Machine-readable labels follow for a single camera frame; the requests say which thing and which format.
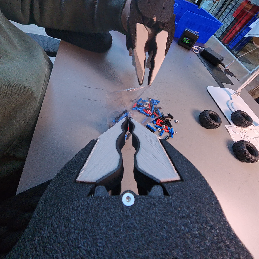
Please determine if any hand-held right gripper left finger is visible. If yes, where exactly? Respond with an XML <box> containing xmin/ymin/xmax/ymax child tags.
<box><xmin>76</xmin><ymin>117</ymin><xmax>129</xmax><ymax>185</ymax></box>

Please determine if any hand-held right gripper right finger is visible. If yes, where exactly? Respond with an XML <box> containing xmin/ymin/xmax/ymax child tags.
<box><xmin>130</xmin><ymin>118</ymin><xmax>181</xmax><ymax>183</ymax></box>

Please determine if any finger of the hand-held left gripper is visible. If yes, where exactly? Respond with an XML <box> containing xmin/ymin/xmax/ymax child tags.
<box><xmin>132</xmin><ymin>22</ymin><xmax>151</xmax><ymax>86</ymax></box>
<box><xmin>147</xmin><ymin>29</ymin><xmax>167</xmax><ymax>86</ymax></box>

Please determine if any small cluster of toy pins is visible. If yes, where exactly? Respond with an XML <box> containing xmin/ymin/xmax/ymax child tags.
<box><xmin>109</xmin><ymin>111</ymin><xmax>129</xmax><ymax>127</ymax></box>

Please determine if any large pile of toy pins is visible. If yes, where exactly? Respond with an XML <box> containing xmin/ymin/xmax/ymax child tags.
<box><xmin>133</xmin><ymin>97</ymin><xmax>180</xmax><ymax>140</ymax></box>

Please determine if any clear plastic bag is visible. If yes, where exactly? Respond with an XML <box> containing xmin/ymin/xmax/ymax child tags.
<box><xmin>106</xmin><ymin>86</ymin><xmax>152</xmax><ymax>128</ymax></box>

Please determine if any black toy tyre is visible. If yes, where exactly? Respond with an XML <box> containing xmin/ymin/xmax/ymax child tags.
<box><xmin>232</xmin><ymin>140</ymin><xmax>259</xmax><ymax>163</ymax></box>
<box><xmin>231</xmin><ymin>110</ymin><xmax>253</xmax><ymax>127</ymax></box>
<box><xmin>199</xmin><ymin>110</ymin><xmax>222</xmax><ymax>129</ymax></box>

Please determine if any grey desk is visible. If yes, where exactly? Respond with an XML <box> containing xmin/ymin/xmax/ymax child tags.
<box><xmin>16</xmin><ymin>30</ymin><xmax>259</xmax><ymax>259</ymax></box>

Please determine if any black desk mat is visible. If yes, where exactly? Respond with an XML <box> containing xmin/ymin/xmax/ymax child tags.
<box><xmin>196</xmin><ymin>53</ymin><xmax>243</xmax><ymax>87</ymax></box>

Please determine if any white desk lamp stand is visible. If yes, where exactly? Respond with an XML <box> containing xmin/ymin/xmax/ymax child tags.
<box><xmin>207</xmin><ymin>67</ymin><xmax>259</xmax><ymax>126</ymax></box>

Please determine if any person's left hand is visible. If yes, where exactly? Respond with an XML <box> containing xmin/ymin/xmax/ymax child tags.
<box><xmin>121</xmin><ymin>0</ymin><xmax>134</xmax><ymax>35</ymax></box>

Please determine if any blue storage bin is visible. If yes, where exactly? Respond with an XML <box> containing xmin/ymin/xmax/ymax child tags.
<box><xmin>173</xmin><ymin>0</ymin><xmax>203</xmax><ymax>14</ymax></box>
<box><xmin>175</xmin><ymin>10</ymin><xmax>223</xmax><ymax>45</ymax></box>

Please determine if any black charger with green display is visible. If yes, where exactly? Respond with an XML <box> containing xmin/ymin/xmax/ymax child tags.
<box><xmin>177</xmin><ymin>29</ymin><xmax>199</xmax><ymax>50</ymax></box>

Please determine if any black power adapter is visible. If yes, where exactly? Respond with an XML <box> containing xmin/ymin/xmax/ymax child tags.
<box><xmin>201</xmin><ymin>47</ymin><xmax>225</xmax><ymax>67</ymax></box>

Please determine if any black padded armrest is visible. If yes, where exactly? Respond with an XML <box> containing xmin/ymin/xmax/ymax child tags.
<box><xmin>45</xmin><ymin>28</ymin><xmax>113</xmax><ymax>53</ymax></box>

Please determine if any white sticker sheet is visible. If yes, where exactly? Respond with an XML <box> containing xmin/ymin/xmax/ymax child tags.
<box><xmin>225</xmin><ymin>125</ymin><xmax>259</xmax><ymax>150</ymax></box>

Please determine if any white cable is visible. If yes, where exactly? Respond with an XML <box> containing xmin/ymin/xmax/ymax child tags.
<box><xmin>192</xmin><ymin>45</ymin><xmax>207</xmax><ymax>54</ymax></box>

